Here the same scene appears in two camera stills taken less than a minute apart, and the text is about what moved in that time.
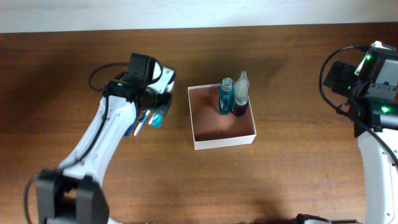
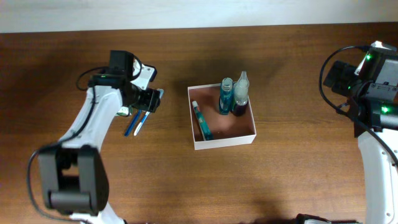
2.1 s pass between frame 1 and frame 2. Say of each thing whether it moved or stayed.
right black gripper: stayed
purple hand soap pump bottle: stayed
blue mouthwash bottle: stayed
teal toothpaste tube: moved
